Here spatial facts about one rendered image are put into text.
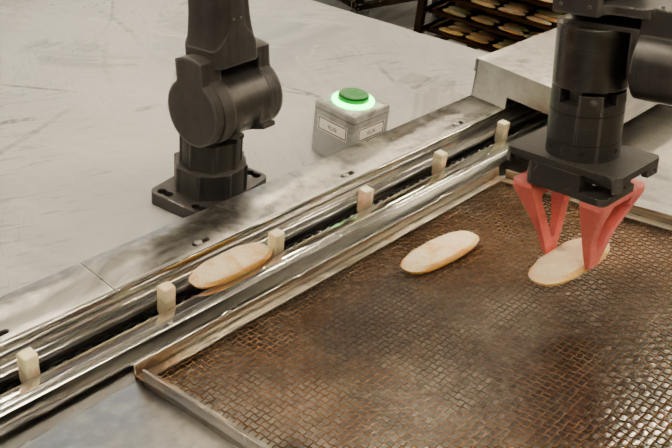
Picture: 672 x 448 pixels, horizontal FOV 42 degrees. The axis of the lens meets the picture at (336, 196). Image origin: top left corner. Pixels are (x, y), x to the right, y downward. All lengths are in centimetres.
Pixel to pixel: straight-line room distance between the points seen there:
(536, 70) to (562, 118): 56
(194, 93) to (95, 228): 19
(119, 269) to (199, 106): 19
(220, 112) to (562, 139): 38
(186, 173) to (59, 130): 25
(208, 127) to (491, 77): 47
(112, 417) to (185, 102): 39
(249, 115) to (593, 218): 41
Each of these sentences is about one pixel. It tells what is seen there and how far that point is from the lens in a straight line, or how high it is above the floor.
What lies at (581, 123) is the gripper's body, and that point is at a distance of 69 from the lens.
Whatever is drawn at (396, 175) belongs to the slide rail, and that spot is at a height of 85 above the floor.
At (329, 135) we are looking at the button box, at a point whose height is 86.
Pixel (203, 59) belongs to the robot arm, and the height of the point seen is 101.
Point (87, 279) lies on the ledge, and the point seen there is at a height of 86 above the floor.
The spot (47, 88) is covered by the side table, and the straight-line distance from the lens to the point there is 132.
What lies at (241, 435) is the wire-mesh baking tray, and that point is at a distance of 62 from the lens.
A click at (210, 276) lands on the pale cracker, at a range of 85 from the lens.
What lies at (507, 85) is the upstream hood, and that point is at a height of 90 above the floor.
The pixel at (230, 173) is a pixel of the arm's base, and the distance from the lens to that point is 100.
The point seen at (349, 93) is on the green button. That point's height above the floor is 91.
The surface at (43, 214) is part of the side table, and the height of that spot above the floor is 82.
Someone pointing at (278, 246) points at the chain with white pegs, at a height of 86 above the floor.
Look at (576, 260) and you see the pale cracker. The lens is 76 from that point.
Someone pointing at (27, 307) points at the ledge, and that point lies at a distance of 83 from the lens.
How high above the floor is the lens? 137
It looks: 31 degrees down
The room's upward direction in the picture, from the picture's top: 6 degrees clockwise
